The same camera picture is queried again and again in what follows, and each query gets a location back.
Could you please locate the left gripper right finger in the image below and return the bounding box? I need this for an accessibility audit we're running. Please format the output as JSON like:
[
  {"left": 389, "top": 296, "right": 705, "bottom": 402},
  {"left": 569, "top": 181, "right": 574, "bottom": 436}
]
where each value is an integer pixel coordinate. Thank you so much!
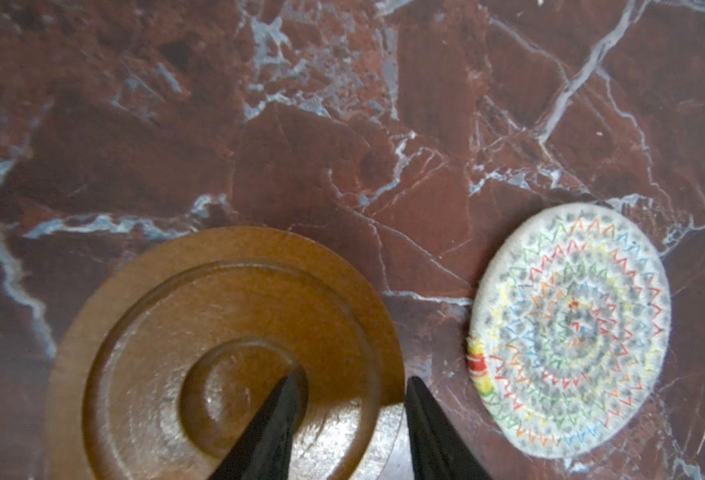
[{"left": 404, "top": 376, "right": 491, "bottom": 480}]

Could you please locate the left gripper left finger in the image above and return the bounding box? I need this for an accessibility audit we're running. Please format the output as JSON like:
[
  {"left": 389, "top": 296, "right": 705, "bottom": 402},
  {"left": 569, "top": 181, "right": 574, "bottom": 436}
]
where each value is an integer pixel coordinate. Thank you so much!
[{"left": 208, "top": 368, "right": 308, "bottom": 479}]

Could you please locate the left brown wooden coaster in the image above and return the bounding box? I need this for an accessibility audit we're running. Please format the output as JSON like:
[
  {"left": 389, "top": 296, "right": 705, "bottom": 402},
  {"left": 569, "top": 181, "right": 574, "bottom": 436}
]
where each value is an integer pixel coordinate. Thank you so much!
[{"left": 46, "top": 227, "right": 404, "bottom": 479}]

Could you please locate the multicolour woven coaster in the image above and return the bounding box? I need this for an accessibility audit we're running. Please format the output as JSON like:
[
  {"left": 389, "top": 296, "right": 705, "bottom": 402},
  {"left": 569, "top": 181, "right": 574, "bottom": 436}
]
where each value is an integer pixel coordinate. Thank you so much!
[{"left": 466, "top": 203, "right": 672, "bottom": 459}]

